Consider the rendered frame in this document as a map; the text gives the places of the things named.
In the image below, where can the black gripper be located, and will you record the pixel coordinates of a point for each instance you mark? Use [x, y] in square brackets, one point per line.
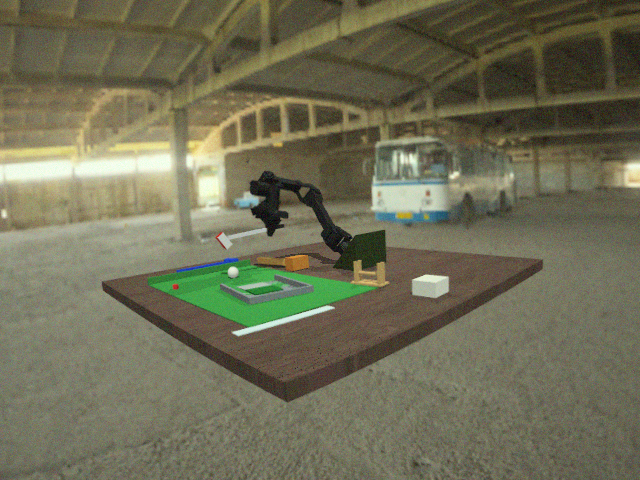
[272, 219]

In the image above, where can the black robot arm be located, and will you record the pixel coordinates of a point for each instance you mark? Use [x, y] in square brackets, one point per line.
[269, 185]

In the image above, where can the white cube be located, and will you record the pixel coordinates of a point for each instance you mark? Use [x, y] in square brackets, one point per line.
[430, 286]

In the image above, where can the green flat mat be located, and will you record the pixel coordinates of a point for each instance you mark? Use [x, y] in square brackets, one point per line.
[204, 292]

